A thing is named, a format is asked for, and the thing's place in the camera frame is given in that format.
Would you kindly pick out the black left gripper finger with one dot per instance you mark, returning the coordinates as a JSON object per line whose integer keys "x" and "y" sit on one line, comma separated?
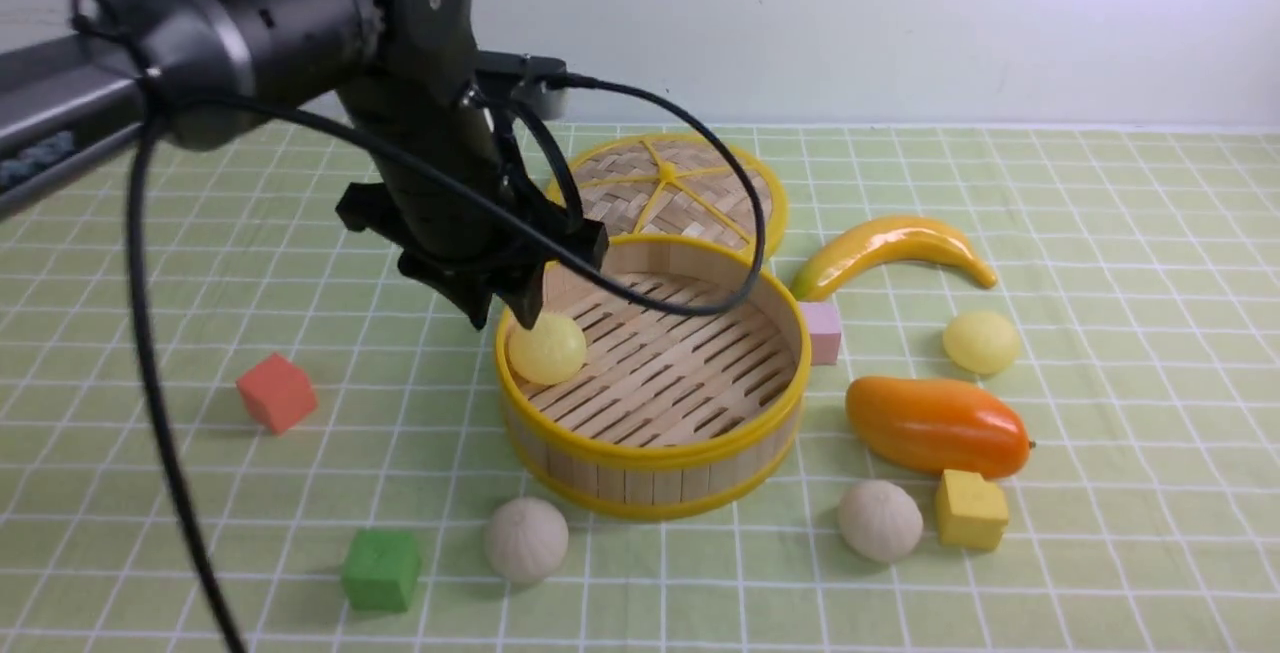
{"x": 471, "y": 298}
{"x": 521, "y": 289}

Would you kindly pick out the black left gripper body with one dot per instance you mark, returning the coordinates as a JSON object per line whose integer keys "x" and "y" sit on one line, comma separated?
{"x": 459, "y": 203}

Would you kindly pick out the yellow bun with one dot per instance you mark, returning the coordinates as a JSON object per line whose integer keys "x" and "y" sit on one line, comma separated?
{"x": 550, "y": 352}
{"x": 984, "y": 342}

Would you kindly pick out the white bun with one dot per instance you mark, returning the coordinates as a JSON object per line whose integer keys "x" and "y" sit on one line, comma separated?
{"x": 526, "y": 540}
{"x": 880, "y": 521}

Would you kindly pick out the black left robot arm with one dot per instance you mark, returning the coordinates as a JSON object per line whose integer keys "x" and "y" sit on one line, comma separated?
{"x": 213, "y": 70}

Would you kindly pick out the woven bamboo steamer lid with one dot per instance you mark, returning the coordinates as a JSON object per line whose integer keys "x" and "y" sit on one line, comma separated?
{"x": 679, "y": 184}

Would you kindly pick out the bamboo steamer tray yellow rim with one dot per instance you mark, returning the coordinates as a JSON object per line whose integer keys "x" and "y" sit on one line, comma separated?
{"x": 670, "y": 417}

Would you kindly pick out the red foam cube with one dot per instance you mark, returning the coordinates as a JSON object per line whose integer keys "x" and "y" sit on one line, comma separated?
{"x": 277, "y": 394}

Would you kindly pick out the green foam cube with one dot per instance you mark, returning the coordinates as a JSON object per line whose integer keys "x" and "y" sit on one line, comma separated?
{"x": 381, "y": 570}

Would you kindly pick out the pink foam cube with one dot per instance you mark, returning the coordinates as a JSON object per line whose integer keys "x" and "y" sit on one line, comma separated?
{"x": 825, "y": 329}

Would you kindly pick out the yellow toy banana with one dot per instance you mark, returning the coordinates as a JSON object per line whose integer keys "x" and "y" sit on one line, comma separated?
{"x": 888, "y": 240}

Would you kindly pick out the orange toy mango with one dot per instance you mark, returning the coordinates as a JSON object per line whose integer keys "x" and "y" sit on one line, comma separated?
{"x": 937, "y": 424}

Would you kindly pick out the yellow foam cube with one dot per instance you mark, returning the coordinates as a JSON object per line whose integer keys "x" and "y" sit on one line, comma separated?
{"x": 971, "y": 512}

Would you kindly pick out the green checkered tablecloth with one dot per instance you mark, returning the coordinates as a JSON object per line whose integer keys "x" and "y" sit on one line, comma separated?
{"x": 1141, "y": 269}

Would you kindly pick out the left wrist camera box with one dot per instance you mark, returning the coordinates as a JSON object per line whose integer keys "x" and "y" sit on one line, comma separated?
{"x": 525, "y": 78}

